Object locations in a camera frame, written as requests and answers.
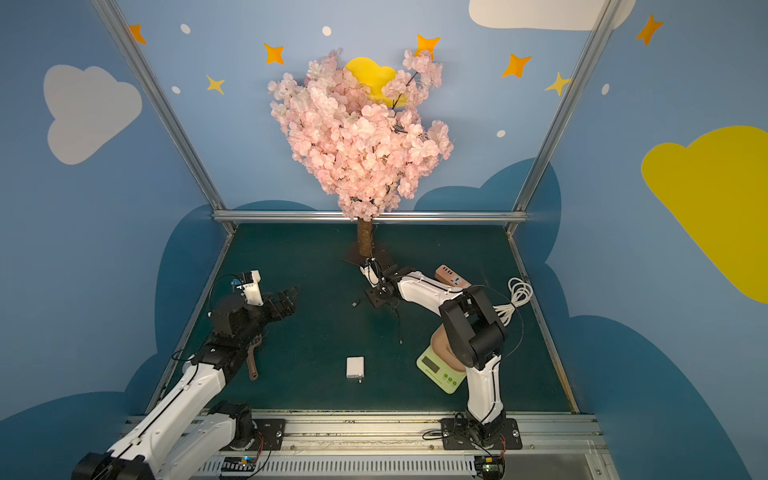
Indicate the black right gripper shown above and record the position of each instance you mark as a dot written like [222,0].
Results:
[381,287]

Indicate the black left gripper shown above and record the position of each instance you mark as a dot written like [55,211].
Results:
[271,305]

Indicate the pink white power strip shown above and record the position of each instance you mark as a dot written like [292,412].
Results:
[448,276]

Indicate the white USB power adapter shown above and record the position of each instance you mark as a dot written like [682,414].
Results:
[355,368]

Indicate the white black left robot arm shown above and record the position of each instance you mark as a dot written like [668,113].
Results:
[160,446]

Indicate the green electronic kitchen scale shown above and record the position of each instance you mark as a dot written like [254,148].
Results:
[447,378]

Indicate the brown slotted spatula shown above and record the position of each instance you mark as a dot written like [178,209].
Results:
[250,357]

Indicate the pink square panda bowl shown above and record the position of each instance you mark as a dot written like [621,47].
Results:
[440,344]

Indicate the pink blossom artificial tree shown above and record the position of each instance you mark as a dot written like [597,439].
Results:
[368,148]

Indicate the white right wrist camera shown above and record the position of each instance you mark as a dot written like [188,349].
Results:
[371,270]

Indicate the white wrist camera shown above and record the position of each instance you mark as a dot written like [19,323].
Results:
[248,284]
[371,270]

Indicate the dark metal tree base plate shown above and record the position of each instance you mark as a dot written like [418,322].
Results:
[379,259]

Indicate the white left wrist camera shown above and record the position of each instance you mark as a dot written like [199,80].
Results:
[248,284]

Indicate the left side aluminium table rail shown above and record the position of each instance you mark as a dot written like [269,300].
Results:
[175,357]

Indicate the aluminium table rail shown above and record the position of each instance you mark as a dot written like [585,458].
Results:
[544,329]
[175,357]

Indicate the right side aluminium table rail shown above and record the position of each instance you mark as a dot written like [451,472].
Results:
[544,329]

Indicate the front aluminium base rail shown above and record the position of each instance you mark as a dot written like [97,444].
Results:
[386,443]

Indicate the left aluminium corner post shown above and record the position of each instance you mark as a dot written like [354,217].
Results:
[114,21]

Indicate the aluminium corner post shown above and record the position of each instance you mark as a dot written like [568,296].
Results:
[114,21]
[583,70]

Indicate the right aluminium corner post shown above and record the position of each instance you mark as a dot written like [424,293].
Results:
[583,70]

